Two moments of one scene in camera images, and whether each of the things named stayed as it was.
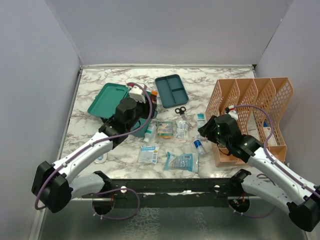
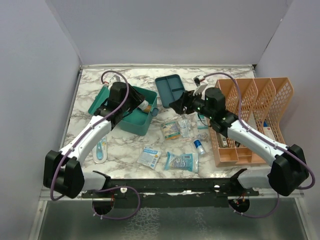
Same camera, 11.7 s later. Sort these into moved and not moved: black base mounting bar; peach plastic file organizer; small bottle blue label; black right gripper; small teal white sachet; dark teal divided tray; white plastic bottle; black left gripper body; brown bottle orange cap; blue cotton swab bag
Moved: brown bottle orange cap; black left gripper body; white plastic bottle; black right gripper
Not moved: dark teal divided tray; small teal white sachet; small bottle blue label; black base mounting bar; blue cotton swab bag; peach plastic file organizer
